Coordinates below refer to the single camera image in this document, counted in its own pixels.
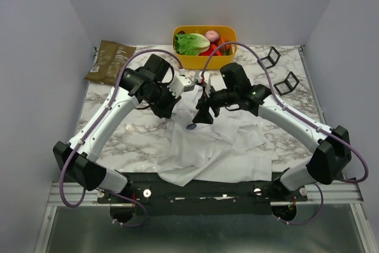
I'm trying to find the white shirt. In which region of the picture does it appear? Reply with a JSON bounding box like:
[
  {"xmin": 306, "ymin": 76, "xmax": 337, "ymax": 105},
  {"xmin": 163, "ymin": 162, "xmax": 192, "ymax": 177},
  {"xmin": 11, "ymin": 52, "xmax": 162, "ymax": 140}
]
[{"xmin": 156, "ymin": 86, "xmax": 272, "ymax": 186}]

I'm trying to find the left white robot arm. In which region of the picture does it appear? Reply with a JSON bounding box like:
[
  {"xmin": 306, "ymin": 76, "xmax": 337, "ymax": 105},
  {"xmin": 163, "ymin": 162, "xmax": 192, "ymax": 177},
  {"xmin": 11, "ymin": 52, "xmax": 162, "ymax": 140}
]
[{"xmin": 53, "ymin": 50, "xmax": 192, "ymax": 203}]

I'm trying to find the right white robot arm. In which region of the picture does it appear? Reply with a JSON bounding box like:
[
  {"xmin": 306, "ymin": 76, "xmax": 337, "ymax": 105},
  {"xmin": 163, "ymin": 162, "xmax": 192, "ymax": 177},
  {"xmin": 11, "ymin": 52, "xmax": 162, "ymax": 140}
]
[{"xmin": 192, "ymin": 63, "xmax": 351, "ymax": 201}]

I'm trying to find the yellow plastic bin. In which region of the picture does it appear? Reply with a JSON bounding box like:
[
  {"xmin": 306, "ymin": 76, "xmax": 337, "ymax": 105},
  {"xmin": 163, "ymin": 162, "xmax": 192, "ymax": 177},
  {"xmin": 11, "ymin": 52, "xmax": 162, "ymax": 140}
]
[{"xmin": 172, "ymin": 25, "xmax": 237, "ymax": 70}]

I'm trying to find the red pepper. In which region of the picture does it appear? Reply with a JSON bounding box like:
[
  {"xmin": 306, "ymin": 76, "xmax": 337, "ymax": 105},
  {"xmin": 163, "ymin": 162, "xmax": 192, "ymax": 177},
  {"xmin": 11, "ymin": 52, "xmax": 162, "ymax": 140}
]
[{"xmin": 199, "ymin": 44, "xmax": 223, "ymax": 56}]

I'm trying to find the orange carrot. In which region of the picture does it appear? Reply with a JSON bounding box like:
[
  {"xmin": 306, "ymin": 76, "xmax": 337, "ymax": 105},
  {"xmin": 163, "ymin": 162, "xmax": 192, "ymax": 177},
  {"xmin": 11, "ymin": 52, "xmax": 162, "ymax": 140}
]
[{"xmin": 217, "ymin": 37, "xmax": 233, "ymax": 56}]

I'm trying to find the far black folding stand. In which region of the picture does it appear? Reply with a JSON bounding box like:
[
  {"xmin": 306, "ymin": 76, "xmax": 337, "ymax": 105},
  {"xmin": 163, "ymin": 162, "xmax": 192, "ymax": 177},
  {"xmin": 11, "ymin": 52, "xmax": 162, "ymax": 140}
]
[{"xmin": 257, "ymin": 46, "xmax": 281, "ymax": 69}]

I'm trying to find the black folding stand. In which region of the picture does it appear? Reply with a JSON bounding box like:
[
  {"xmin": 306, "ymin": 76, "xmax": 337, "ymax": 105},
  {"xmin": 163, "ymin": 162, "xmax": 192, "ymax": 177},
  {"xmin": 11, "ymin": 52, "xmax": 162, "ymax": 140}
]
[
  {"xmin": 274, "ymin": 71, "xmax": 300, "ymax": 96},
  {"xmin": 257, "ymin": 46, "xmax": 281, "ymax": 69}
]

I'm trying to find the green lettuce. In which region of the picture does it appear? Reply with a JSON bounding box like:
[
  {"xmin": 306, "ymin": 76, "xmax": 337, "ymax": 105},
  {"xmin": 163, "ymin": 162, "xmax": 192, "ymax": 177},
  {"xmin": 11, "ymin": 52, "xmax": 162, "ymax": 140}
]
[{"xmin": 174, "ymin": 33, "xmax": 211, "ymax": 56}]

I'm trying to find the red onion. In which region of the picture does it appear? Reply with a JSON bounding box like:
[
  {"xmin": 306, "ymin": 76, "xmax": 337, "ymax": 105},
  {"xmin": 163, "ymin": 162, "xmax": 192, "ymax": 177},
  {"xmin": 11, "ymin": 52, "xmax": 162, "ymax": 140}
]
[{"xmin": 204, "ymin": 30, "xmax": 220, "ymax": 43}]

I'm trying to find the near black folding stand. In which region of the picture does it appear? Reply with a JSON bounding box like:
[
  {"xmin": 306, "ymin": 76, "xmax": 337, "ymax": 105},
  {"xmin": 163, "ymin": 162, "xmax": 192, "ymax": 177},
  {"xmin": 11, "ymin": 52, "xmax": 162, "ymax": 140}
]
[{"xmin": 274, "ymin": 71, "xmax": 300, "ymax": 96}]

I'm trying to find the brown snack bag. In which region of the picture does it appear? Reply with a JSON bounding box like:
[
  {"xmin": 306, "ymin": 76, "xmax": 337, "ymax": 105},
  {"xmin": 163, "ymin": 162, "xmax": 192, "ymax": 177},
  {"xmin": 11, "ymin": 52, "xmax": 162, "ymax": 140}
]
[{"xmin": 85, "ymin": 40, "xmax": 136, "ymax": 85}]

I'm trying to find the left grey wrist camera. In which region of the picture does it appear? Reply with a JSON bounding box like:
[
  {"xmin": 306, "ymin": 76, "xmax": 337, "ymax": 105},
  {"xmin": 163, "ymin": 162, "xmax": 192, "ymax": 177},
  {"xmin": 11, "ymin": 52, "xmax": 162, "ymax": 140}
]
[{"xmin": 168, "ymin": 69, "xmax": 195, "ymax": 98}]

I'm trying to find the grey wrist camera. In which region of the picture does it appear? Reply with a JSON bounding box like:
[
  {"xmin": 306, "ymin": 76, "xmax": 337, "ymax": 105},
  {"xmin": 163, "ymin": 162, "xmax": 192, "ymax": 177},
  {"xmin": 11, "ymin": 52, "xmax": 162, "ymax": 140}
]
[
  {"xmin": 168, "ymin": 69, "xmax": 195, "ymax": 98},
  {"xmin": 194, "ymin": 71, "xmax": 212, "ymax": 97}
]

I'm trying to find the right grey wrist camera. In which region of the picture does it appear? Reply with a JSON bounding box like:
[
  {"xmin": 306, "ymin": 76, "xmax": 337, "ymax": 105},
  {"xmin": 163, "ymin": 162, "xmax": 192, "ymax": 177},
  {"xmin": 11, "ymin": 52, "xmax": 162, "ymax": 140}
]
[{"xmin": 194, "ymin": 71, "xmax": 212, "ymax": 97}]

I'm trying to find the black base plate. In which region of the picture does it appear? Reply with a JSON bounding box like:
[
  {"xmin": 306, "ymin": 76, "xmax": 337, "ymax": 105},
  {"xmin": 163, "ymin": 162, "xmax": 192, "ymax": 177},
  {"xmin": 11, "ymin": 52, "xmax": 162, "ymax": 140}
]
[{"xmin": 97, "ymin": 172, "xmax": 307, "ymax": 221}]

